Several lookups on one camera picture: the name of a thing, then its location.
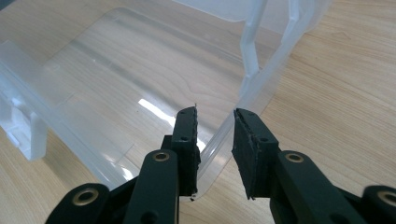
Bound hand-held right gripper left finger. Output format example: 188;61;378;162
161;105;202;198

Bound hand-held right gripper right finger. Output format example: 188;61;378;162
231;107;280;201

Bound clear plastic storage box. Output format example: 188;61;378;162
0;0;334;201

